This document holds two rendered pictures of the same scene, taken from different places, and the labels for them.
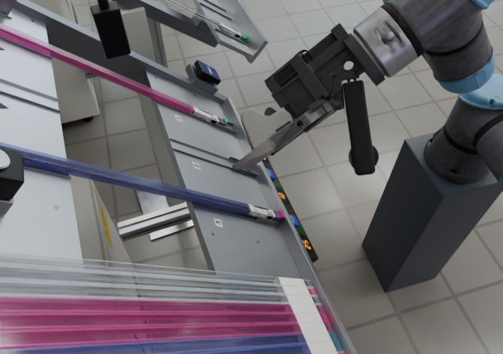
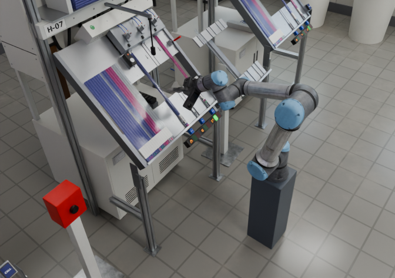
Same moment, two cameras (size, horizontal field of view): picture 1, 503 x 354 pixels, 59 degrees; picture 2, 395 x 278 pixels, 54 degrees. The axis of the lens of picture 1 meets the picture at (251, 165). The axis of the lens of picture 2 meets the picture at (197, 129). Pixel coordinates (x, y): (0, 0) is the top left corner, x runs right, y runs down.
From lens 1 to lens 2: 1.72 m
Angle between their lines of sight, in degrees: 40
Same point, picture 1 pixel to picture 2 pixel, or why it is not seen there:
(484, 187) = (268, 184)
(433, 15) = (206, 79)
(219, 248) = (160, 110)
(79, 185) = not seen: hidden behind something
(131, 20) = (221, 67)
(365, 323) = (227, 234)
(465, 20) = (212, 84)
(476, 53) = (218, 96)
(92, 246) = not seen: hidden behind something
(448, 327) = (251, 263)
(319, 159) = not seen: hidden behind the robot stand
